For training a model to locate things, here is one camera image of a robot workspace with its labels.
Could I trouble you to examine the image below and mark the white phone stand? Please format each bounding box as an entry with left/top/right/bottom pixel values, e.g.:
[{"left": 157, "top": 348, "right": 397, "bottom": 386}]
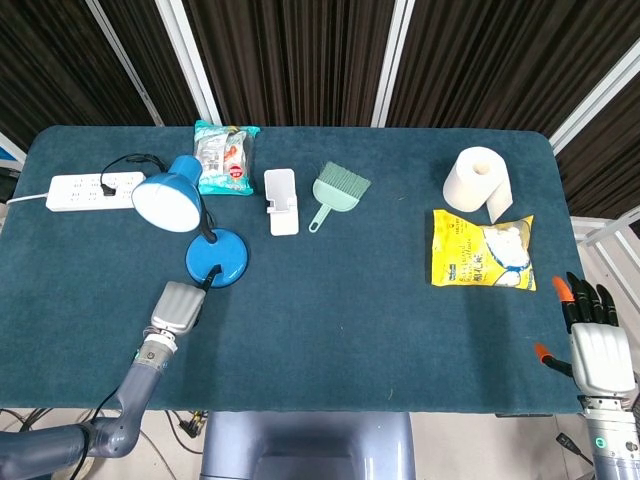
[{"left": 263, "top": 168, "right": 300, "bottom": 237}]

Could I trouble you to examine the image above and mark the grey-blue robot torso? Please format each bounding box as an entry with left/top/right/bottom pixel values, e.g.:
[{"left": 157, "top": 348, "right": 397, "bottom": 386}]
[{"left": 199, "top": 410, "right": 416, "bottom": 480}]

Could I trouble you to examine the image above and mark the white power strip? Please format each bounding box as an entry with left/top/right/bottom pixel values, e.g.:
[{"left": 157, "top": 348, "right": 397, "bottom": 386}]
[{"left": 45, "top": 171, "right": 147, "bottom": 213}]

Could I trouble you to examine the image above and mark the teal snack packet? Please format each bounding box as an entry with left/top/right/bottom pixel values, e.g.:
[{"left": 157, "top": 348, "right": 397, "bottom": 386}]
[{"left": 193, "top": 119, "right": 261, "bottom": 197}]

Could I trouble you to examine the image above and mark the thin white frame post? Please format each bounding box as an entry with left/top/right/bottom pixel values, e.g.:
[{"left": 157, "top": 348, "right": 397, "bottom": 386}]
[{"left": 84, "top": 0, "right": 166, "bottom": 127}]

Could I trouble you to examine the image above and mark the black floor plug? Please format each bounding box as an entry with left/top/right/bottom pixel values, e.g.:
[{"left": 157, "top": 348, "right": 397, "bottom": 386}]
[{"left": 556, "top": 432, "right": 595, "bottom": 466}]

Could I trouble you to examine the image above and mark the black lamp power cable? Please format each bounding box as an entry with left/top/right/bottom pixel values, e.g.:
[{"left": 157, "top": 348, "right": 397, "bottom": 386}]
[{"left": 99, "top": 153, "right": 169, "bottom": 198}]

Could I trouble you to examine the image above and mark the white toilet paper roll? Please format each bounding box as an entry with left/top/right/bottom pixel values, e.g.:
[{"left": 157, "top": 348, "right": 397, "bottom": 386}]
[{"left": 442, "top": 146, "right": 515, "bottom": 225}]

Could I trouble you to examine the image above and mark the blue table cloth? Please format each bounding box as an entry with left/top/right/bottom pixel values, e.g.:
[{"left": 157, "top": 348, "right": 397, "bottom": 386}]
[{"left": 0, "top": 124, "right": 596, "bottom": 415}]

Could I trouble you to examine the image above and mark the white metal frame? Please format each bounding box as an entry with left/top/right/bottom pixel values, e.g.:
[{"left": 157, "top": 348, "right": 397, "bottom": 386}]
[{"left": 569, "top": 205, "right": 640, "bottom": 301}]

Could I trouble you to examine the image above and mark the wide white frame post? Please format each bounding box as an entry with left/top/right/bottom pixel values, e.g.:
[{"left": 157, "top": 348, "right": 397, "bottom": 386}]
[
  {"left": 370, "top": 0, "right": 416, "bottom": 129},
  {"left": 548, "top": 44, "right": 640, "bottom": 155},
  {"left": 154, "top": 0, "right": 224, "bottom": 127}
]

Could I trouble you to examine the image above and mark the yellow snack bag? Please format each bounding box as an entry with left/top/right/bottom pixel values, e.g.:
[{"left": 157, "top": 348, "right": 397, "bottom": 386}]
[{"left": 430, "top": 208, "right": 537, "bottom": 292}]

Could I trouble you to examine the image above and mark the dark brown curtain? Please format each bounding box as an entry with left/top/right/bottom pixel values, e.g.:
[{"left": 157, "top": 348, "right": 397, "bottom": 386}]
[{"left": 0, "top": 0, "right": 640, "bottom": 221}]

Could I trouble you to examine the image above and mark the green small dust brush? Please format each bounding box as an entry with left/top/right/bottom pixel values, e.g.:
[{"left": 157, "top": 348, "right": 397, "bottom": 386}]
[{"left": 307, "top": 160, "right": 372, "bottom": 234}]

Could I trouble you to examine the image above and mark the blue desk lamp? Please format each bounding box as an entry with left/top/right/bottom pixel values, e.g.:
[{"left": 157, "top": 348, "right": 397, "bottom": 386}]
[{"left": 130, "top": 154, "right": 250, "bottom": 290}]

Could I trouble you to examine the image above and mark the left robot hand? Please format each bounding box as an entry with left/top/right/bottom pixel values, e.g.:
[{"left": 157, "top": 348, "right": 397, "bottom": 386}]
[{"left": 149, "top": 264, "right": 224, "bottom": 338}]

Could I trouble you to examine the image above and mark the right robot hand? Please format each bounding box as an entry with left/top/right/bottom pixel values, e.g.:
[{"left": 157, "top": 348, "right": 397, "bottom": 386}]
[{"left": 533, "top": 272, "right": 637, "bottom": 400}]

